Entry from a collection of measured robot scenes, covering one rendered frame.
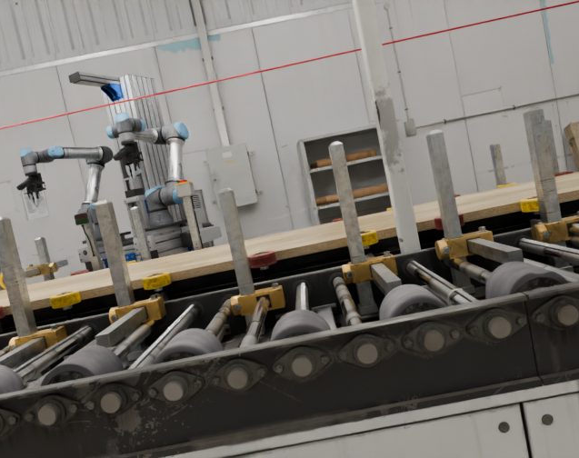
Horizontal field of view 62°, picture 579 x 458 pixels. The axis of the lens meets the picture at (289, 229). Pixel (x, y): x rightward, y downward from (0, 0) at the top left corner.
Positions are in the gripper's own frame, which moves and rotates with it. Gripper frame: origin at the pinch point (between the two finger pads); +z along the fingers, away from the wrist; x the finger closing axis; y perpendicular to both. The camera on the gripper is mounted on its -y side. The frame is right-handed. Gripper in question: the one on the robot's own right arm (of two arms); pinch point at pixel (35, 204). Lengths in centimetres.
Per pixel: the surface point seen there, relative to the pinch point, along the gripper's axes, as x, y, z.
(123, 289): -177, -107, 41
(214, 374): -227, -138, 51
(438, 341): -259, -125, 52
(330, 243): -218, -64, 43
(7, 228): -152, -117, 20
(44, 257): -58, -43, 32
